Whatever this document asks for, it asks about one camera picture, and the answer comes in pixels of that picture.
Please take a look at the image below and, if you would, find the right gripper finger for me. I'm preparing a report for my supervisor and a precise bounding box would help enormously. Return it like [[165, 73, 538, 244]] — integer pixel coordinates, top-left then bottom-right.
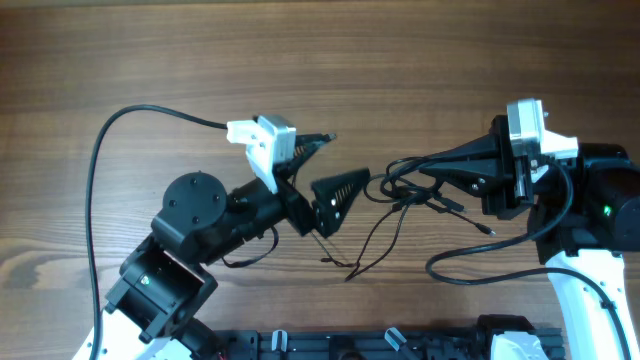
[[430, 134, 500, 162], [419, 159, 503, 196]]

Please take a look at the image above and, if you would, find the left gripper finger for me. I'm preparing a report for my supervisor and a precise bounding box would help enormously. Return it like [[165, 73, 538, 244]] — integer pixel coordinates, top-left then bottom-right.
[[279, 133, 336, 181], [311, 168, 370, 235]]

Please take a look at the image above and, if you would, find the black usb cable bundle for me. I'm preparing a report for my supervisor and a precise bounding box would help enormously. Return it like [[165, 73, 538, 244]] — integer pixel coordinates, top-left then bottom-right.
[[289, 132, 498, 283]]

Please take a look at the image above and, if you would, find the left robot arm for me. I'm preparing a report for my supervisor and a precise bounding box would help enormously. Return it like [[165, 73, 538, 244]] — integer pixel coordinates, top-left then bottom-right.
[[75, 134, 370, 359]]

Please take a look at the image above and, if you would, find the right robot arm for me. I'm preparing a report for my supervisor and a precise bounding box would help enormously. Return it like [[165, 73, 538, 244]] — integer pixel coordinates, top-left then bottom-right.
[[420, 114, 639, 359]]

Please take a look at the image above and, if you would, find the right camera black cable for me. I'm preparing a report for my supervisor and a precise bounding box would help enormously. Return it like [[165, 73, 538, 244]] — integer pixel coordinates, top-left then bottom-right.
[[425, 159, 634, 360]]

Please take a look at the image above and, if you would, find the camera black cable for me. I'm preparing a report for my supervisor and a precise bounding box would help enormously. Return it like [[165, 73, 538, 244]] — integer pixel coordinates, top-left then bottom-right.
[[85, 104, 231, 360], [425, 159, 634, 360]]

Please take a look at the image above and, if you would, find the left camera black cable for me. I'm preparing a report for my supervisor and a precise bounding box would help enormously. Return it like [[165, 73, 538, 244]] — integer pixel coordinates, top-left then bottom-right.
[[85, 104, 231, 360]]

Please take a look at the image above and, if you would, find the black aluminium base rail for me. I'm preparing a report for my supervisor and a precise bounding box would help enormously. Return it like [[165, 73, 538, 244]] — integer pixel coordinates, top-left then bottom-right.
[[182, 315, 566, 360]]

